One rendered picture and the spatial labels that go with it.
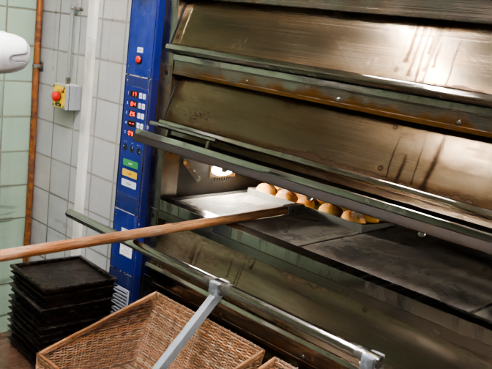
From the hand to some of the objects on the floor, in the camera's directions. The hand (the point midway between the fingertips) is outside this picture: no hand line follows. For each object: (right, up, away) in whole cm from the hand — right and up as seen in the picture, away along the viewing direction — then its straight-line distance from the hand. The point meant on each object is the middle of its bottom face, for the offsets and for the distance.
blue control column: (+91, -112, +170) cm, 223 cm away
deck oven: (+161, -135, +106) cm, 235 cm away
